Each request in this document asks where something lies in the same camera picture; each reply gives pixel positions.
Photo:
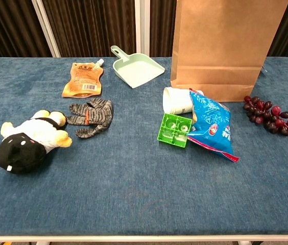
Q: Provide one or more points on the orange spout pouch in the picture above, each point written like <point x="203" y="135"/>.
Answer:
<point x="82" y="79"/>

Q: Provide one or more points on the white table frame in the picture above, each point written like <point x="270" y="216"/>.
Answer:
<point x="133" y="239"/>

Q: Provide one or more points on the mint green plastic dustpan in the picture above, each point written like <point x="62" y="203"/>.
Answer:
<point x="139" y="70"/>

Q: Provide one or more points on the blue snack packet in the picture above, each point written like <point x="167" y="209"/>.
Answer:
<point x="210" y="122"/>

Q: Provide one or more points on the grey striped knit glove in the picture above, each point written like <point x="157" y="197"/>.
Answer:
<point x="100" y="112"/>

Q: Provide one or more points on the white partition frame post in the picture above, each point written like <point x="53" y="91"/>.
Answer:
<point x="142" y="25"/>
<point x="45" y="28"/>

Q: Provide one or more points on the purple grape bunch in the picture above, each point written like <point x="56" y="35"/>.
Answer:
<point x="276" y="110"/>

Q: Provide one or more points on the blue fabric table cover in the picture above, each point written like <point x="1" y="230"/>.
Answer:
<point x="133" y="178"/>

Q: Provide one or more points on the brown paper bag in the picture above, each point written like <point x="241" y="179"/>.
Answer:
<point x="223" y="51"/>

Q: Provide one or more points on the green plastic building block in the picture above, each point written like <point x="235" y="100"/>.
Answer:
<point x="174" y="130"/>

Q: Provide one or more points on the black white plush dog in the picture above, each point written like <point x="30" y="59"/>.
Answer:
<point x="31" y="137"/>

